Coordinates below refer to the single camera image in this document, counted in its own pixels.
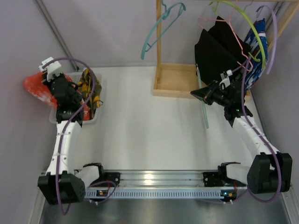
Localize mint green hanger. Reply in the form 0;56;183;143
195;63;210;129

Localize red white trousers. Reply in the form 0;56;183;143
23;72;92;121

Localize camouflage trousers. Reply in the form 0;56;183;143
78;69;103;119

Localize teal plastic hanger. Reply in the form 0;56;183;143
140;0;187;60

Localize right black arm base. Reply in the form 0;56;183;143
203;171;245;187

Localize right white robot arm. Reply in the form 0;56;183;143
190;80;292;194

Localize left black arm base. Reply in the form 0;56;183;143
103;171;121;186

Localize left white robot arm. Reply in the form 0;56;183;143
37;69;104;206

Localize black trousers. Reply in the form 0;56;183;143
194;16;250;85

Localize blue patterned trousers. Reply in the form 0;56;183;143
244;18;268;90

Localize lime green hanger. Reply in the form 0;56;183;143
209;0;266;69

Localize pink hanger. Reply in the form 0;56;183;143
197;10;253;72

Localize white plastic basket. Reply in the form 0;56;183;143
49;72;100;125

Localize wooden clothes rack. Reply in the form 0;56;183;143
142;0;299;98

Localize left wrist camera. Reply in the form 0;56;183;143
38;57;63;82

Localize background purple cable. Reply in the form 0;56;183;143
256;5;279;75

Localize grey slotted cable duct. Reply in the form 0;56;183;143
85;189;228;199

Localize aluminium mounting rail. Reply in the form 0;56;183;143
41;169;292;189

